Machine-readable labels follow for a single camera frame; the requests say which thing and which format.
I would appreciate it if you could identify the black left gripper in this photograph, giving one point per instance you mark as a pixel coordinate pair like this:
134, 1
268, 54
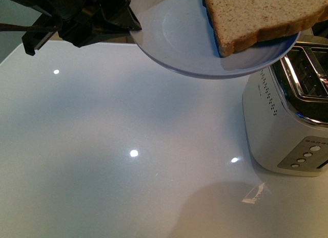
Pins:
80, 22

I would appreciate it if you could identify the grey round plate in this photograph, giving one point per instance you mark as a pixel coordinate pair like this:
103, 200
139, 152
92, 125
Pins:
177, 34

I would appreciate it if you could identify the brown bread slice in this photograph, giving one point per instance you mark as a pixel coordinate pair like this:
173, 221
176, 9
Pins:
239, 24

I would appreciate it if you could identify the silver two-slot toaster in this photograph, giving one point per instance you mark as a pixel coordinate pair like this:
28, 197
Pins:
285, 111

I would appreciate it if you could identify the torn tape on table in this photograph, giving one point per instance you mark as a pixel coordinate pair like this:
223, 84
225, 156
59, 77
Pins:
254, 194

